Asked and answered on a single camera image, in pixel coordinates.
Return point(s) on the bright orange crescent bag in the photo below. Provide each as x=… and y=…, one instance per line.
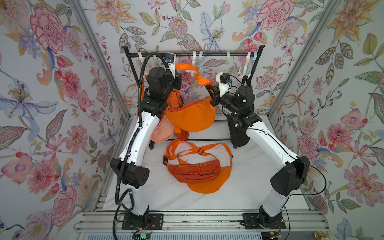
x=222, y=152

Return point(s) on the blue hook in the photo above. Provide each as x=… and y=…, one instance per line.
x=251, y=63
x=201, y=58

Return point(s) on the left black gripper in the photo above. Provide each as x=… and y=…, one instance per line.
x=176, y=85

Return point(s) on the white hook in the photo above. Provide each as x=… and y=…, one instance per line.
x=194, y=58
x=243, y=72
x=140, y=60

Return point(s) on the orange bag with long straps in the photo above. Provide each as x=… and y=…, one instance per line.
x=181, y=119

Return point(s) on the pink crescent bag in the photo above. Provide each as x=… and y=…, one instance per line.
x=163, y=131

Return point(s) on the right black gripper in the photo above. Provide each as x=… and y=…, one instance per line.
x=217, y=99

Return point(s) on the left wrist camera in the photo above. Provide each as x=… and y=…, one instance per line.
x=170, y=60

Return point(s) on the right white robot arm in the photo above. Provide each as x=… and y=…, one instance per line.
x=291, y=169

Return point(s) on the white hook far left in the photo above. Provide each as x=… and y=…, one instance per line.
x=140, y=60

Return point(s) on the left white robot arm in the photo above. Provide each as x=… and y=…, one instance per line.
x=131, y=175

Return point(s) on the orange bag far left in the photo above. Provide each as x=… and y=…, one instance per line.
x=141, y=90

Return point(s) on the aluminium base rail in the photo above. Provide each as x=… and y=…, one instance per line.
x=210, y=221

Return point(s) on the black crossbody bag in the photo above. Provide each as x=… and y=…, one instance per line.
x=238, y=135

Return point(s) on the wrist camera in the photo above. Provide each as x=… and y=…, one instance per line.
x=224, y=82
x=170, y=60

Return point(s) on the dark orange zip bag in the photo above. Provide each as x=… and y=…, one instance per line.
x=190, y=164

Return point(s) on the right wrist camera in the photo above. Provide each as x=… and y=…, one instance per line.
x=224, y=82

